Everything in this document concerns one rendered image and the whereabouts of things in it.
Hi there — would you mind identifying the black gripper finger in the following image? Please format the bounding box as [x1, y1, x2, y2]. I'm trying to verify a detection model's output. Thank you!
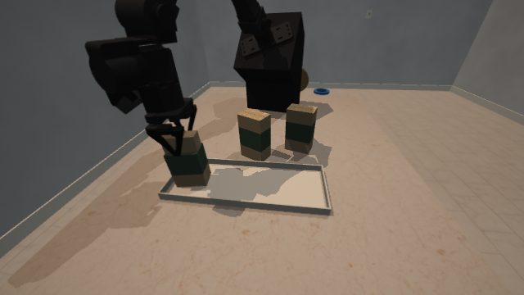
[147, 126, 184, 157]
[174, 108, 197, 131]

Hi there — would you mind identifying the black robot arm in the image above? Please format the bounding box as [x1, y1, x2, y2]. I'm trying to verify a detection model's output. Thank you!
[85, 0, 293, 115]

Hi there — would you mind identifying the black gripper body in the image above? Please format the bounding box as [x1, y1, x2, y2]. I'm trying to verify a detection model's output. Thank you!
[145, 78, 197, 132]

